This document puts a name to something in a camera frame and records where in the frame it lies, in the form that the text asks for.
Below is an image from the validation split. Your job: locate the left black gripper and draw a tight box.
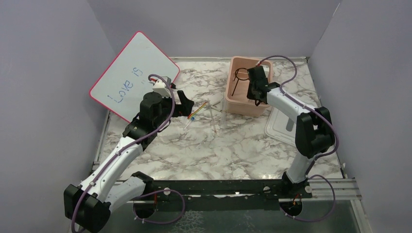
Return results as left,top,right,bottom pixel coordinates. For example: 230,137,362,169
154,90,194,128

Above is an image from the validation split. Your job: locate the black wire tripod ring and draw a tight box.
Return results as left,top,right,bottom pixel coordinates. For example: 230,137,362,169
230,67,251,97

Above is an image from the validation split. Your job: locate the glass thermometer rod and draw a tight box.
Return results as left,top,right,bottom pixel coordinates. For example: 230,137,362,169
207,99,217,133

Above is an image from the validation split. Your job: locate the clay pipe triangle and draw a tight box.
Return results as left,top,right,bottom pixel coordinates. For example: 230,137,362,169
209,93,223,112

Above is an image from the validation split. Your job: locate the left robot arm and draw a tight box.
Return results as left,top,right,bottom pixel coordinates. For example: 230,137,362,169
64,90,194,233

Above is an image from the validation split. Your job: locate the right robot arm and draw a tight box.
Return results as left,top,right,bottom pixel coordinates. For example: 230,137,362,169
247,66,337,198

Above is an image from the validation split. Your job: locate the blue capped test tube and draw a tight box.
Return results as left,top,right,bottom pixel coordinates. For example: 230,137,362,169
184,117,195,130

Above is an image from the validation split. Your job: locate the pink plastic bin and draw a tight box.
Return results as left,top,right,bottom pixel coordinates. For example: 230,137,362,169
224,56,270,117

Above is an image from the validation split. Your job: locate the white plastic bin lid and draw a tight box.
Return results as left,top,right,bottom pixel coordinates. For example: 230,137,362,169
264,107,296,147

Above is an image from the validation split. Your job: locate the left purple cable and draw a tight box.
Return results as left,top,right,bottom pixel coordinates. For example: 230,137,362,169
70,74,176,233

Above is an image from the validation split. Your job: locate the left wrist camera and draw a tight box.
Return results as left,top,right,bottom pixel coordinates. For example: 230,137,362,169
153,76,172,98

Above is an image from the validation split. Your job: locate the white board with pink frame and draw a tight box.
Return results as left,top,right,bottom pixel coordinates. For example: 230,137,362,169
89,32,180,122

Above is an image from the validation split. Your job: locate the black metal base rail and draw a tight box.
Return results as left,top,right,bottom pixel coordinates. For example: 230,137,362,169
132,180,312,213

